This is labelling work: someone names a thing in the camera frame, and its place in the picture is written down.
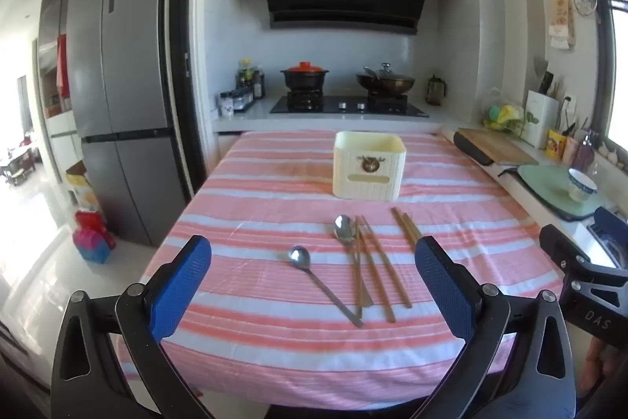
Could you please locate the window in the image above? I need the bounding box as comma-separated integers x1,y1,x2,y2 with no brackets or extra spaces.
586,0,628,165

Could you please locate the blue and white bowl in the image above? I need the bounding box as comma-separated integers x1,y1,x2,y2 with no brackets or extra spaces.
568,168,598,203

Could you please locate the dark wooden furniture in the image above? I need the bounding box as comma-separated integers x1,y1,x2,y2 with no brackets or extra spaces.
0,139,42,187

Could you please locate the black range hood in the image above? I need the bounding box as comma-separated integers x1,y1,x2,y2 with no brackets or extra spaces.
258,0,439,36

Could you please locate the white knife holder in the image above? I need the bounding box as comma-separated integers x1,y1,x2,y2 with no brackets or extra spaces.
520,90,561,148

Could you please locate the wooden chopstick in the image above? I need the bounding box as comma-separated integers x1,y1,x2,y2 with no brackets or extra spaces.
367,225,413,309
391,207,420,250
355,217,368,306
398,212,425,241
358,223,374,305
361,216,396,324

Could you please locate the plastic bag with yellow contents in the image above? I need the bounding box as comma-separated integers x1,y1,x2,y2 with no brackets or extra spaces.
481,88,526,136

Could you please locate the cardboard box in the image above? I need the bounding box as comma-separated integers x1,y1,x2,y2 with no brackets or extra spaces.
66,161,101,214

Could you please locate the black pot with orange lid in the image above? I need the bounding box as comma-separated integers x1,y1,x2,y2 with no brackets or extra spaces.
280,62,330,95

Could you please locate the wall hanging calendar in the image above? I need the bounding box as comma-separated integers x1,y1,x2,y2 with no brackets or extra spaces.
548,0,576,51

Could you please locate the steel spoon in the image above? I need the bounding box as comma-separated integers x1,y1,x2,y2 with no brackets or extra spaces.
333,215,364,319
288,245,365,328

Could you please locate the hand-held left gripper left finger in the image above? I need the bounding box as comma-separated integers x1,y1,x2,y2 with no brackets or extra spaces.
50,234,217,419

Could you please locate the black gas stove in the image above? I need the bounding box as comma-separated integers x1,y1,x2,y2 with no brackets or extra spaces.
269,94,429,118

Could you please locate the dark pink bottle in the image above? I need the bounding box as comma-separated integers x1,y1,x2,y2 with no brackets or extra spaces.
571,130,597,172

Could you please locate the red hanging cloth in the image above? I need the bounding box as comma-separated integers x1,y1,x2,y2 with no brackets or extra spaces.
55,33,72,98

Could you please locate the green cap bottle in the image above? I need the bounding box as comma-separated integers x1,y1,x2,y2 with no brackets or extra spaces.
238,59,254,93

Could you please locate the pink striped tablecloth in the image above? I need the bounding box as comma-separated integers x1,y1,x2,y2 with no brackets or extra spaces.
120,130,565,410

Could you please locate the yellow packet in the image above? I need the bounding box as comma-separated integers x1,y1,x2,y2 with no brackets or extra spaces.
546,129,567,159

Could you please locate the wooden cutting board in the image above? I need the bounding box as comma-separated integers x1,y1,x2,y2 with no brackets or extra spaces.
461,128,531,165

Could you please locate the grey refrigerator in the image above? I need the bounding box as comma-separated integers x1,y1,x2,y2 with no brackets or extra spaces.
66,0,192,248

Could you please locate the green drying mat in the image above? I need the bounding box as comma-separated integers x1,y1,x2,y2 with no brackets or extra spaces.
517,164,606,222

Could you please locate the steel sink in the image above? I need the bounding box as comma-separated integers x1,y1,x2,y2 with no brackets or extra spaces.
586,225,626,270

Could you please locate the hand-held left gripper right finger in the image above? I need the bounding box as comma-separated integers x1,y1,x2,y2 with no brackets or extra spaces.
413,235,579,419

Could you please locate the person's right hand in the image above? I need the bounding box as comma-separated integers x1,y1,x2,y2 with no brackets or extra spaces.
581,335,624,400

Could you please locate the cream utensil holder box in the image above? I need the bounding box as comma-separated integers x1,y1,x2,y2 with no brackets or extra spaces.
332,131,407,201

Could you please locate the red toy box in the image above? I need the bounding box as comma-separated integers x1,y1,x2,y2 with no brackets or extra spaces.
73,210,117,263

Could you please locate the wok with glass lid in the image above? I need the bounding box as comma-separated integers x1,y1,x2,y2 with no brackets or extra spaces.
356,62,416,97

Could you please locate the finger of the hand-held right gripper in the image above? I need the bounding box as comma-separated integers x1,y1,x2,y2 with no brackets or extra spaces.
593,206,628,248
540,225,592,275

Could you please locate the dark glass pitcher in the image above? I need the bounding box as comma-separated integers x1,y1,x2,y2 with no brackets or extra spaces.
426,74,446,106

